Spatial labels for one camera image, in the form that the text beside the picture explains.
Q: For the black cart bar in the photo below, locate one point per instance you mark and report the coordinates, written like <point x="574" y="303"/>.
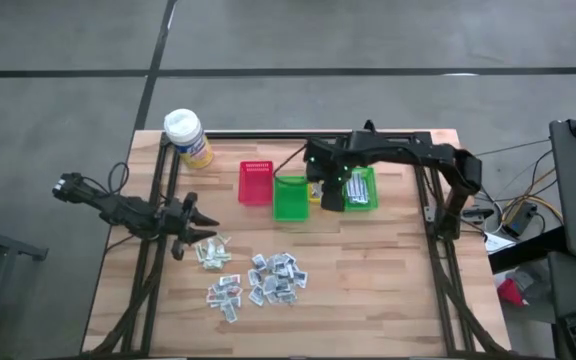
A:
<point x="523" y="250"/>

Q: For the white paper sheet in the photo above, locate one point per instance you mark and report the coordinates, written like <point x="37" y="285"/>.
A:
<point x="497" y="242"/>

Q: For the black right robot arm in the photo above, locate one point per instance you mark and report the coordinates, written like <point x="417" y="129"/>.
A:
<point x="403" y="152"/>

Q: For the red cloth object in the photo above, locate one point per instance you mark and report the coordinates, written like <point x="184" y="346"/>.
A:
<point x="510" y="292"/>

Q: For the blue striped bandage packet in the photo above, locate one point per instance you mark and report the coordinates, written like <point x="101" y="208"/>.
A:
<point x="357" y="189"/>
<point x="365" y="201"/>

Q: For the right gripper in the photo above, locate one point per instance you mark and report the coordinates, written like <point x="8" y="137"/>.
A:
<point x="328" y="165"/>

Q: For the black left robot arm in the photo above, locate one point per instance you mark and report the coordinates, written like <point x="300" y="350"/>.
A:
<point x="118" y="206"/>

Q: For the black power supply box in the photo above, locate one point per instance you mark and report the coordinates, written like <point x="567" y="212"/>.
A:
<point x="518" y="222"/>

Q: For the green plastic basket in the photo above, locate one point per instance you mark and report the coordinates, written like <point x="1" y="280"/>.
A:
<point x="372" y="190"/>
<point x="290" y="207"/>

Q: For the red white packet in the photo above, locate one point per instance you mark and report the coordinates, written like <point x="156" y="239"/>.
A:
<point x="229" y="280"/>
<point x="236" y="291"/>
<point x="214" y="300"/>
<point x="229" y="314"/>
<point x="218" y="289"/>
<point x="234" y="302"/>

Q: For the silver mounting bracket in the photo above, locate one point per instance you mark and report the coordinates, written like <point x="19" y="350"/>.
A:
<point x="428" y="214"/>

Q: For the black frame bracket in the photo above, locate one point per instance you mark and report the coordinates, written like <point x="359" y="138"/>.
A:
<point x="368" y="125"/>

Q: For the red plastic basket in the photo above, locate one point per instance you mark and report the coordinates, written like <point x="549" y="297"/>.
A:
<point x="255" y="192"/>

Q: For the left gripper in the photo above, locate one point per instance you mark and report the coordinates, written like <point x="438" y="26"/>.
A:
<point x="178" y="222"/>

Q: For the Lysol wipes canister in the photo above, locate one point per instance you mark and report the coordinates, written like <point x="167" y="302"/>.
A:
<point x="188" y="137"/>

